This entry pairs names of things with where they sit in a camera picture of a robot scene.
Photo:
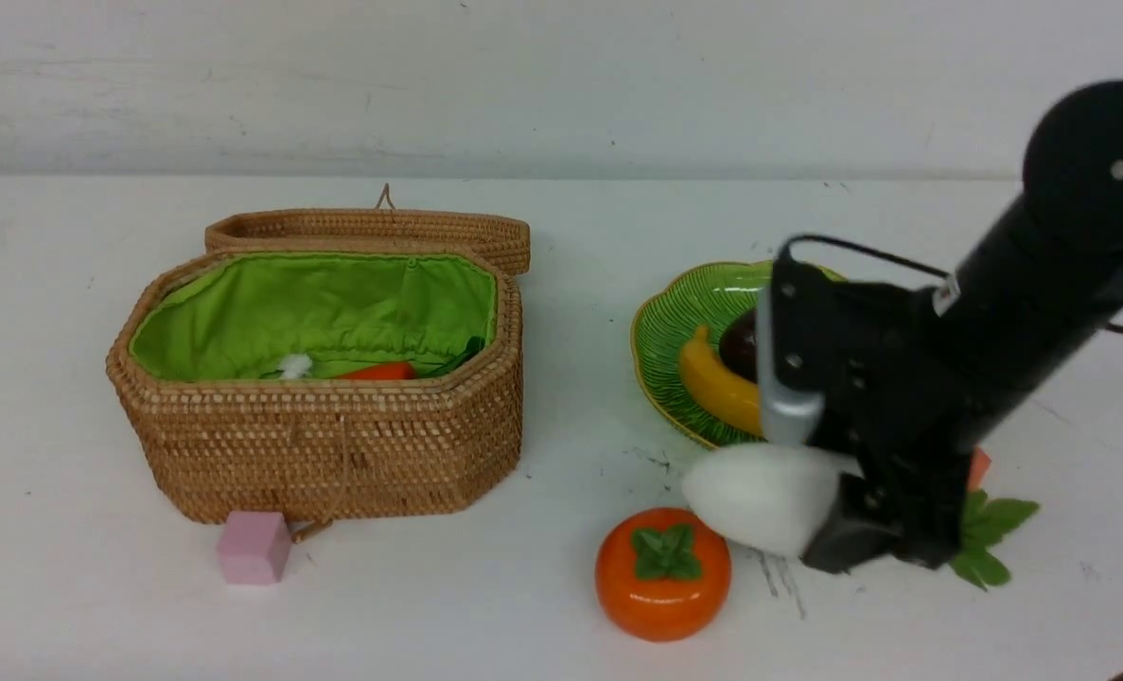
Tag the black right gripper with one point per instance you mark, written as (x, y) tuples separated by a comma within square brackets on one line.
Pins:
[(893, 405)]

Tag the white radish with leaves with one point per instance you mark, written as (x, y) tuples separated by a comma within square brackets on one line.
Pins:
[(772, 498)]

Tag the yellow banana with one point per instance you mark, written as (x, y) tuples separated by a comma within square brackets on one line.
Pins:
[(729, 398)]

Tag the dark purple plum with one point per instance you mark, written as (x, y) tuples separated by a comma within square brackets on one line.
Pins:
[(737, 347)]

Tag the red chili pepper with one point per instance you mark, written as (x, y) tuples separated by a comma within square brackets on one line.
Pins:
[(384, 372)]

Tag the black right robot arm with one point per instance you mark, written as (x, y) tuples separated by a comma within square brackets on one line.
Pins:
[(1047, 276)]

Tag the orange foam cube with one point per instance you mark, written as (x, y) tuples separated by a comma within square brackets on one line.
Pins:
[(980, 466)]

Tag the orange persimmon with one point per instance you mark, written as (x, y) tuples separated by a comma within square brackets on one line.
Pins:
[(662, 575)]

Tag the green glass plate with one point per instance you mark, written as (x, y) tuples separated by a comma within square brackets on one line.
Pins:
[(713, 295)]

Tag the wicker basket lid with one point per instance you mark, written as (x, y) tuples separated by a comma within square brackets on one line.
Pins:
[(503, 242)]

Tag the woven wicker basket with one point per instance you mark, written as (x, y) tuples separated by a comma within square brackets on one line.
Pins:
[(321, 450)]

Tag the white garlic in basket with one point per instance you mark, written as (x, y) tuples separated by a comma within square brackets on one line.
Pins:
[(295, 366)]

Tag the pink foam cube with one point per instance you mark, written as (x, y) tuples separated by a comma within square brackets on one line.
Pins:
[(253, 548)]

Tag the green fabric basket liner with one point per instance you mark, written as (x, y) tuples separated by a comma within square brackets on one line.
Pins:
[(346, 310)]

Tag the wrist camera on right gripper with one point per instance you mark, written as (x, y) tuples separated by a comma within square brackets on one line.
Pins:
[(793, 355)]

